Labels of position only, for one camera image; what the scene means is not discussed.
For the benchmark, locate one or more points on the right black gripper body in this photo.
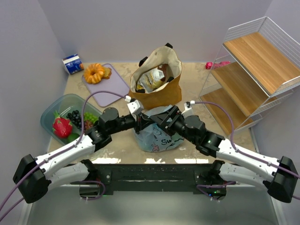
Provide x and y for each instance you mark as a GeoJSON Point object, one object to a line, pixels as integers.
{"type": "Point", "coordinates": [170, 119]}

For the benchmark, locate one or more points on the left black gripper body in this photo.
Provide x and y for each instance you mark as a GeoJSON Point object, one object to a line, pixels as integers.
{"type": "Point", "coordinates": [140, 122]}

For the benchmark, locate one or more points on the light blue plastic bag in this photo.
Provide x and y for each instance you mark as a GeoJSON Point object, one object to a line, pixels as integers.
{"type": "Point", "coordinates": [154, 139]}

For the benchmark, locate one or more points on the brown Trader Joe's tote bag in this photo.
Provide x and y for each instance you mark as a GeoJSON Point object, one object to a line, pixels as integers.
{"type": "Point", "coordinates": [170, 92]}

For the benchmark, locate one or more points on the brown white chips bag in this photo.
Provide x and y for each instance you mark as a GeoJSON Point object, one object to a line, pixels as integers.
{"type": "Point", "coordinates": [154, 79]}

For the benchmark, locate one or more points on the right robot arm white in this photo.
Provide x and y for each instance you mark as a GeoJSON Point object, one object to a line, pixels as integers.
{"type": "Point", "coordinates": [279, 175]}

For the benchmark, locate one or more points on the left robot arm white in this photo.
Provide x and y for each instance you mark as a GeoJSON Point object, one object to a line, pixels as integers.
{"type": "Point", "coordinates": [34, 177]}

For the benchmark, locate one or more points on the lavender cutting board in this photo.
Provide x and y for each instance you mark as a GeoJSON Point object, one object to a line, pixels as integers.
{"type": "Point", "coordinates": [114, 84]}

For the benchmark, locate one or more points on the red grape bunch toy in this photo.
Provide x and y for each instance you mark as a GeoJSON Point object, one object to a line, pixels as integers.
{"type": "Point", "coordinates": [88, 124]}

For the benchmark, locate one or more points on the green grape bunch toy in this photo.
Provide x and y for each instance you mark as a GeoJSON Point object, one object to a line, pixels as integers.
{"type": "Point", "coordinates": [90, 117]}

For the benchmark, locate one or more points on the dark blueberry bunch toy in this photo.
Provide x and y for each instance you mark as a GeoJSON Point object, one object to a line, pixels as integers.
{"type": "Point", "coordinates": [75, 118]}

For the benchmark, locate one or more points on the pink wrapped item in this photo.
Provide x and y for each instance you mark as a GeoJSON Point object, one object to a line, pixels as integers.
{"type": "Point", "coordinates": [211, 65]}

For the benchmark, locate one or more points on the orange bundt cake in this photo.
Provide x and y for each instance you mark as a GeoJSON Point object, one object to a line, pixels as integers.
{"type": "Point", "coordinates": [94, 73]}

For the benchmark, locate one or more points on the green leafy vegetable toy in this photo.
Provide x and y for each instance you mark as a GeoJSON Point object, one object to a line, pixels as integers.
{"type": "Point", "coordinates": [72, 137]}

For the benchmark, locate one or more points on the pink dragon fruit toy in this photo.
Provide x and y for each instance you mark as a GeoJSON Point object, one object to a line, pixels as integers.
{"type": "Point", "coordinates": [61, 127]}

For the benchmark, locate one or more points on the teal fruit tray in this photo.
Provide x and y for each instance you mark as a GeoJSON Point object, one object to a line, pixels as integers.
{"type": "Point", "coordinates": [64, 105]}

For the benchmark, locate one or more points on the blue white carton box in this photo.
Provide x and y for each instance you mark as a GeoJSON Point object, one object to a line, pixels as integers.
{"type": "Point", "coordinates": [72, 64]}

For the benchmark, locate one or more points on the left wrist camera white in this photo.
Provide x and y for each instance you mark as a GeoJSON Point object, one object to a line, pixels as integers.
{"type": "Point", "coordinates": [135, 106]}

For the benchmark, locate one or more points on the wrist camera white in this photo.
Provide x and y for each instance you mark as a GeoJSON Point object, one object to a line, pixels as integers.
{"type": "Point", "coordinates": [135, 106]}
{"type": "Point", "coordinates": [188, 110]}

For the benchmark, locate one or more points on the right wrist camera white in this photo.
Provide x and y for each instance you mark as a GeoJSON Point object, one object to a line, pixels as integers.
{"type": "Point", "coordinates": [188, 110]}

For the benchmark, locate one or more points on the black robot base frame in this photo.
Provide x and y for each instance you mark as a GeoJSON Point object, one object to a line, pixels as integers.
{"type": "Point", "coordinates": [195, 178]}

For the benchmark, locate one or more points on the white wire wooden shelf rack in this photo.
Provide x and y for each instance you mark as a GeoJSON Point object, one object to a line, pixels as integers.
{"type": "Point", "coordinates": [264, 71]}

